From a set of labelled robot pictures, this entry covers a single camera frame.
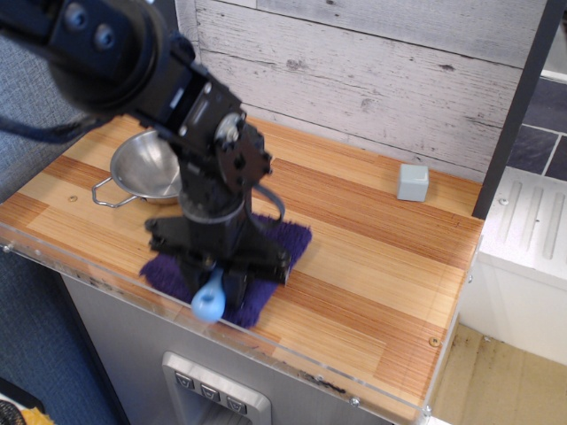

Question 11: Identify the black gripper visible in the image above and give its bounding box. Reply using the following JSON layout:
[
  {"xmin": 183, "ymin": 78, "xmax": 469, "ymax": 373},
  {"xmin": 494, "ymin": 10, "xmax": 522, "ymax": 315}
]
[{"xmin": 145, "ymin": 204, "xmax": 288, "ymax": 308}]

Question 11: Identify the blue handled grey spoon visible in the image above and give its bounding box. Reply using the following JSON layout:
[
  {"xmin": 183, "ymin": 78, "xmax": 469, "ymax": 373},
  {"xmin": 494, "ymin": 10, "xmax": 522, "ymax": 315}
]
[{"xmin": 191, "ymin": 268, "xmax": 226, "ymax": 323}]

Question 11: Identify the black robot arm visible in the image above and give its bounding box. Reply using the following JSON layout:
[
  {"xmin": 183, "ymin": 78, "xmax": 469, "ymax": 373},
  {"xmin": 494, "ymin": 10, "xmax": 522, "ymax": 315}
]
[{"xmin": 1, "ymin": 1, "xmax": 291, "ymax": 306}]

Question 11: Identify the purple terry cloth napkin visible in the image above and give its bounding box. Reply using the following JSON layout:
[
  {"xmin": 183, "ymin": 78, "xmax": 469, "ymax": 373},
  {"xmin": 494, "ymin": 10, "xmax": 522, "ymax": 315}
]
[{"xmin": 140, "ymin": 221, "xmax": 312, "ymax": 328}]

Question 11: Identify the silver dispenser button panel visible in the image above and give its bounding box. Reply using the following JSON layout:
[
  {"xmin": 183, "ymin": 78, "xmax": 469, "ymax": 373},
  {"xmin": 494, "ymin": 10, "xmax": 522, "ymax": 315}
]
[{"xmin": 162, "ymin": 352, "xmax": 272, "ymax": 424}]

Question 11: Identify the clear acrylic table guard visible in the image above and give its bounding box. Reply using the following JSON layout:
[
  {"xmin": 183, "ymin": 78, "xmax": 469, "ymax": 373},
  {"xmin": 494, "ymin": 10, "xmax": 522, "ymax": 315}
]
[{"xmin": 1, "ymin": 217, "xmax": 479, "ymax": 424}]

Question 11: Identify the small grey cube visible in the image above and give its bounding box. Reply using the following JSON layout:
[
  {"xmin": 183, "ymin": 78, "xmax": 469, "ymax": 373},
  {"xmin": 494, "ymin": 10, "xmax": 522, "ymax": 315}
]
[{"xmin": 397, "ymin": 164, "xmax": 430, "ymax": 202}]

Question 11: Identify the yellow black object corner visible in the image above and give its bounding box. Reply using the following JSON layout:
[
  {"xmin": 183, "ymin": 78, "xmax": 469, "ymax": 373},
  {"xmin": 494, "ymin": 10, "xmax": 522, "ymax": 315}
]
[{"xmin": 1, "ymin": 396, "xmax": 55, "ymax": 425}]

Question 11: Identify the white ridged drainboard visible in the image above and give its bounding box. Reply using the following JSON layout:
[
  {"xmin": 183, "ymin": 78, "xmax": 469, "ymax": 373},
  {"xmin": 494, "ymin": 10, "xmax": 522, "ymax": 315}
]
[{"xmin": 480, "ymin": 167, "xmax": 566, "ymax": 280}]

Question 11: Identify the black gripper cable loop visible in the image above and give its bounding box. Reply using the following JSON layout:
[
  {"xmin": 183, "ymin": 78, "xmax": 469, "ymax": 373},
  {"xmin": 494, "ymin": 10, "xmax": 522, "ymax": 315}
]
[{"xmin": 252, "ymin": 183, "xmax": 285, "ymax": 225}]

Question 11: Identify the stainless steel handled bowl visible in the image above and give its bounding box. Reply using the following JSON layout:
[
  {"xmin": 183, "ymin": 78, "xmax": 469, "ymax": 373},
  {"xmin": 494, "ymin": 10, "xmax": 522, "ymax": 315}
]
[{"xmin": 91, "ymin": 130, "xmax": 182, "ymax": 208}]

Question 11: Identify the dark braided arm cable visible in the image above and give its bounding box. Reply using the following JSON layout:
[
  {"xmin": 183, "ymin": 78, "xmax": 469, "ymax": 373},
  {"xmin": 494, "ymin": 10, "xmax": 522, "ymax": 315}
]
[{"xmin": 0, "ymin": 114, "xmax": 101, "ymax": 145}]

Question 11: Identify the dark right shelf post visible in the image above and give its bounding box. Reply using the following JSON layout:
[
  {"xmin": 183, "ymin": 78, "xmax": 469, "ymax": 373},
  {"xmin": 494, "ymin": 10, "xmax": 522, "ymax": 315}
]
[{"xmin": 472, "ymin": 0, "xmax": 566, "ymax": 220}]

